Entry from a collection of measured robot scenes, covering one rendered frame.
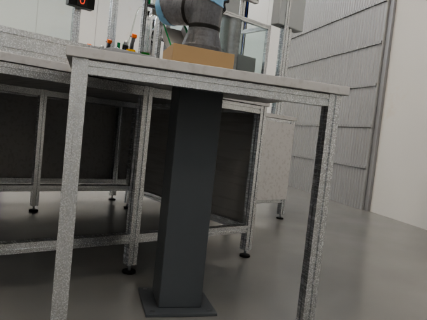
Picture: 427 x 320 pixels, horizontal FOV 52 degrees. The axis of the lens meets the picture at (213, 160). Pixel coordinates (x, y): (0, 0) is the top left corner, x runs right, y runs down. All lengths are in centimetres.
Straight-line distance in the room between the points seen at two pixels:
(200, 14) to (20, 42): 67
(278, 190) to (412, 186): 144
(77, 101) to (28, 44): 54
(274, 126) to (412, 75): 173
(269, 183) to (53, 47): 220
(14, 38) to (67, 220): 75
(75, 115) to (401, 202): 375
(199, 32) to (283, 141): 212
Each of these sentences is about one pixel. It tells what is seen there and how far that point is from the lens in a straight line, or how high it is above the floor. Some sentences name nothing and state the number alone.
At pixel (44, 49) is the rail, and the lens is 182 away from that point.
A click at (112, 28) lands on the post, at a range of 335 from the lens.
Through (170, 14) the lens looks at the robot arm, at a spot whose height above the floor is 108.
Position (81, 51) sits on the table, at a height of 84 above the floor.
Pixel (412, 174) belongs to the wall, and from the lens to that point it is 452.
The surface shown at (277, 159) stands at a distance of 356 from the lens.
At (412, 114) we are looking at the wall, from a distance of 462.
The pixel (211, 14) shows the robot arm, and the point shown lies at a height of 108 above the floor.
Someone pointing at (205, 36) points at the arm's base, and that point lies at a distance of 160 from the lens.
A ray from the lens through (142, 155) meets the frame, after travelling 192.
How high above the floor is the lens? 66
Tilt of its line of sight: 4 degrees down
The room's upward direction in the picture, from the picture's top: 6 degrees clockwise
